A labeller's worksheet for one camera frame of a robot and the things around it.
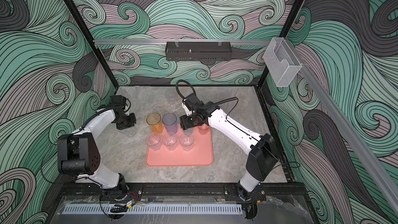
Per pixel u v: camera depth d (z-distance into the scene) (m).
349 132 0.51
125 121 0.76
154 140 0.91
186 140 0.86
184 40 0.95
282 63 0.78
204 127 0.95
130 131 0.89
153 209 0.70
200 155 0.88
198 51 0.95
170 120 0.89
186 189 0.75
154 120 0.86
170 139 0.86
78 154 0.44
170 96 1.10
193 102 0.60
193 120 0.58
